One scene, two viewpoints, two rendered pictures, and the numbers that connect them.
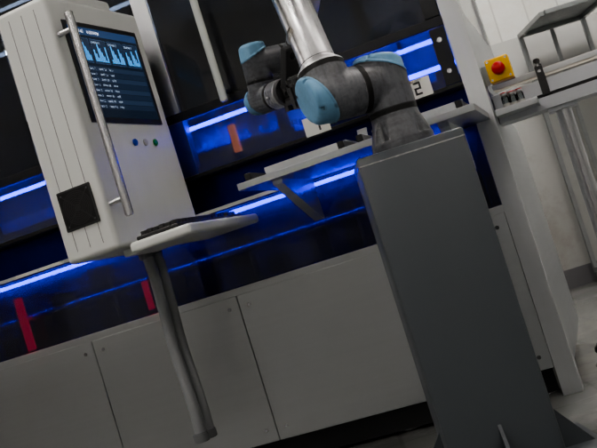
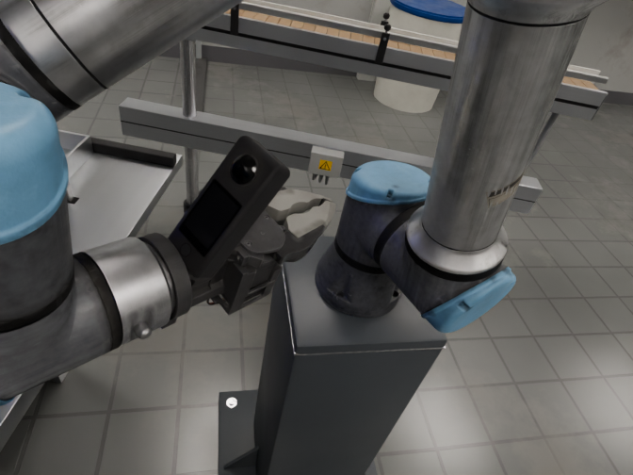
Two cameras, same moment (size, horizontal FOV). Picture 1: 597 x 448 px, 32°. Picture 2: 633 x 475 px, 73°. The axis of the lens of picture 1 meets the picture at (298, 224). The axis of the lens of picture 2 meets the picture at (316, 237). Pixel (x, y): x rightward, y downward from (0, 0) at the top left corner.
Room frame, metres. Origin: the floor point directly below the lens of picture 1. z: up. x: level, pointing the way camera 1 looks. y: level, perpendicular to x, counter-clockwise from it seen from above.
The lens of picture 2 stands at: (2.67, 0.18, 1.32)
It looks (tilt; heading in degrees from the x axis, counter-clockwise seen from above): 41 degrees down; 252
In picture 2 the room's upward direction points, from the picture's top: 12 degrees clockwise
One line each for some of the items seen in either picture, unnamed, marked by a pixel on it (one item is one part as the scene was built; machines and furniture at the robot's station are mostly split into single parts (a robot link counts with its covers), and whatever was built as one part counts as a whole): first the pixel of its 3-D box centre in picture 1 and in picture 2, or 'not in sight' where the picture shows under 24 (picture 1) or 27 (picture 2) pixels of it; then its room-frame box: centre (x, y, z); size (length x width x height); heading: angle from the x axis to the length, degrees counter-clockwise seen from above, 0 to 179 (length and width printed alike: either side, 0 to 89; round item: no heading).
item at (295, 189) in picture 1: (299, 200); not in sight; (3.11, -0.02, 0.79); 0.34 x 0.03 x 0.13; 164
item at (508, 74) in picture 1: (499, 69); not in sight; (3.12, -0.72, 0.99); 0.08 x 0.07 x 0.07; 164
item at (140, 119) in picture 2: not in sight; (332, 156); (2.23, -1.20, 0.49); 1.60 x 0.08 x 0.12; 164
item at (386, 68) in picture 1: (381, 83); (385, 210); (2.42, -0.29, 0.96); 0.13 x 0.12 x 0.14; 110
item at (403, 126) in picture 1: (398, 129); (365, 263); (2.43, -0.29, 0.84); 0.15 x 0.15 x 0.10
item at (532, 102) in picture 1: (518, 108); not in sight; (3.16, -0.75, 0.87); 0.14 x 0.13 x 0.02; 164
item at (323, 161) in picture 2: not in sight; (325, 162); (2.26, -1.14, 0.50); 0.12 x 0.05 x 0.09; 164
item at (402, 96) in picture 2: not in sight; (416, 55); (1.17, -2.95, 0.35); 0.60 x 0.58 x 0.71; 179
